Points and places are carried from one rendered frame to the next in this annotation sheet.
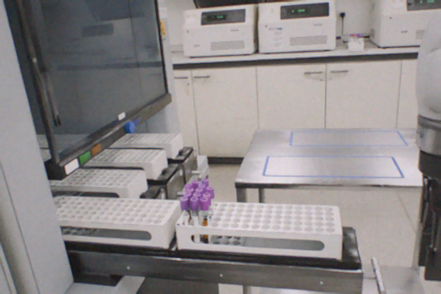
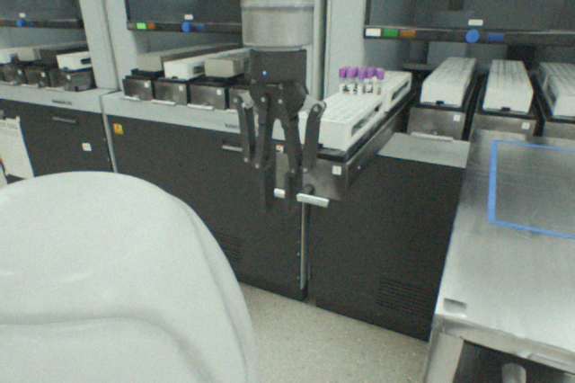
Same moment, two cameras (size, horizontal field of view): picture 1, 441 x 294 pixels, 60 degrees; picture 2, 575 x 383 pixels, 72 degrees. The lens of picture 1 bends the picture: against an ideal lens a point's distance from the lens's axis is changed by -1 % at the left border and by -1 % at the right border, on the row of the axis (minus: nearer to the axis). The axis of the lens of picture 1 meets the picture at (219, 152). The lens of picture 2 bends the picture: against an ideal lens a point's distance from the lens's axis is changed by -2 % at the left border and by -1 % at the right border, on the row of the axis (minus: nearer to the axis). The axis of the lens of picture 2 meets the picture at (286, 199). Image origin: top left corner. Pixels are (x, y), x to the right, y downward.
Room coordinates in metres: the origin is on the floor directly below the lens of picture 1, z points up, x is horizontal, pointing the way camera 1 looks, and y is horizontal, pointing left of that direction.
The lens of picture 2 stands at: (0.68, -0.89, 1.05)
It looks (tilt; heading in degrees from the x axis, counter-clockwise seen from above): 26 degrees down; 102
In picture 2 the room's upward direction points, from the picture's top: straight up
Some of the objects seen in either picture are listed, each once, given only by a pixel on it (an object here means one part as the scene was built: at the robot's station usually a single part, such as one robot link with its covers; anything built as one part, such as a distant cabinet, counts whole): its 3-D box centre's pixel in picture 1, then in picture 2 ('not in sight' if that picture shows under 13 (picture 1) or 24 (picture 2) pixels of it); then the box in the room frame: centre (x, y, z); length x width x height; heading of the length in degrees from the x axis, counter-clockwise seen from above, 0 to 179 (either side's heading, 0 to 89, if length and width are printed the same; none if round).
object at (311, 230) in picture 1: (258, 230); (345, 117); (0.63, -0.06, 0.83); 0.30 x 0.10 x 0.06; 76
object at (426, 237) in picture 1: (428, 249); (290, 192); (0.57, -0.36, 0.80); 0.03 x 0.01 x 0.07; 76
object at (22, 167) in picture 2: not in sight; (9, 146); (-1.01, 0.62, 0.43); 0.27 x 0.02 x 0.36; 166
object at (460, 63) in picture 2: not in sight; (457, 71); (0.96, 0.65, 0.83); 0.30 x 0.10 x 0.06; 76
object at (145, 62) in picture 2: not in sight; (151, 63); (-0.12, 0.50, 0.85); 0.12 x 0.02 x 0.06; 166
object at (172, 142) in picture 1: (135, 147); (571, 97); (1.18, 0.27, 0.83); 0.30 x 0.10 x 0.06; 76
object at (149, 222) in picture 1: (107, 222); (382, 90); (0.70, 0.24, 0.83); 0.30 x 0.10 x 0.06; 76
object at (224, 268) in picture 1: (192, 249); (362, 126); (0.66, 0.07, 0.78); 0.73 x 0.14 x 0.09; 76
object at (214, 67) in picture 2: not in sight; (220, 68); (0.18, 0.42, 0.85); 0.12 x 0.02 x 0.06; 167
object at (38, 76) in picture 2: not in sight; (99, 66); (-0.60, 0.86, 0.78); 0.73 x 0.14 x 0.09; 76
